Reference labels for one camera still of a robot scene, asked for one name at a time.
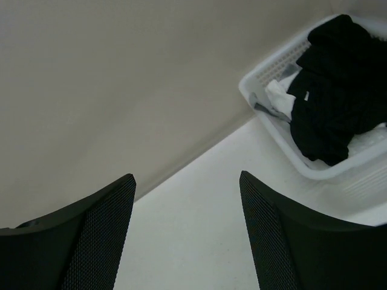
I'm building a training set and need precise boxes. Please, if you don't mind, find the white plastic laundry basket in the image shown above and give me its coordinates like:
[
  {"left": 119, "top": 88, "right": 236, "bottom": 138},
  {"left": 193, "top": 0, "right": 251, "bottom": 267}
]
[{"left": 238, "top": 13, "right": 387, "bottom": 181}]

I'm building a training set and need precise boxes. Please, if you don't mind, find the white tank top in basket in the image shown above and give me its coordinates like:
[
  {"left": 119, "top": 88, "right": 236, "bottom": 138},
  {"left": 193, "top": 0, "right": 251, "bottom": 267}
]
[{"left": 265, "top": 72, "right": 299, "bottom": 120}]

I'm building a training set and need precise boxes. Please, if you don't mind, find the grey tank top in basket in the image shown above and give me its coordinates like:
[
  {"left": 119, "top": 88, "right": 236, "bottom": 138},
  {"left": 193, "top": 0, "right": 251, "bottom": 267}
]
[{"left": 248, "top": 63, "right": 302, "bottom": 121}]

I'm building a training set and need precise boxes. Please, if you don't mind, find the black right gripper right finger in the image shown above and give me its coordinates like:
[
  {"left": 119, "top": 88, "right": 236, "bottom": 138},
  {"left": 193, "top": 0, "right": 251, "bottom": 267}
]
[{"left": 239, "top": 171, "right": 386, "bottom": 289}]

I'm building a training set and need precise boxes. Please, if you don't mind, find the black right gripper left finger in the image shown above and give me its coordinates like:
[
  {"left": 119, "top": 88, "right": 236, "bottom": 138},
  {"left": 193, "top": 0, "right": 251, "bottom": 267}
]
[{"left": 1, "top": 174, "right": 135, "bottom": 289}]

